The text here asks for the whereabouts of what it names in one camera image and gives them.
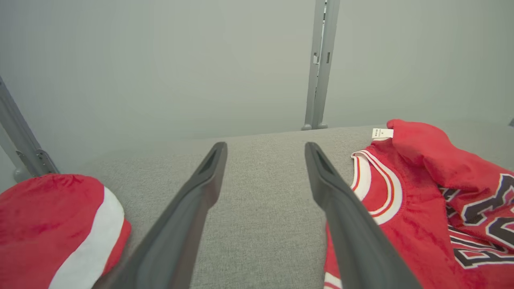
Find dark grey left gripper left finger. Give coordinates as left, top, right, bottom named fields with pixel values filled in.
left=92, top=142, right=228, bottom=289

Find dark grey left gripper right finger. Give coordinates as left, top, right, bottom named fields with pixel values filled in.
left=305, top=142, right=422, bottom=289

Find red Bulls 23 jersey shirt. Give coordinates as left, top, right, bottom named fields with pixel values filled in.
left=323, top=119, right=514, bottom=289

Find red shorts with white stripe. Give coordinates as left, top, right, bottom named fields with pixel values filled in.
left=0, top=173, right=132, bottom=289

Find grey double metal partition post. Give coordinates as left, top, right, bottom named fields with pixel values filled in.
left=302, top=0, right=341, bottom=131

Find grey single metal partition post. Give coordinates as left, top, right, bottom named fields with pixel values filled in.
left=0, top=76, right=60, bottom=183

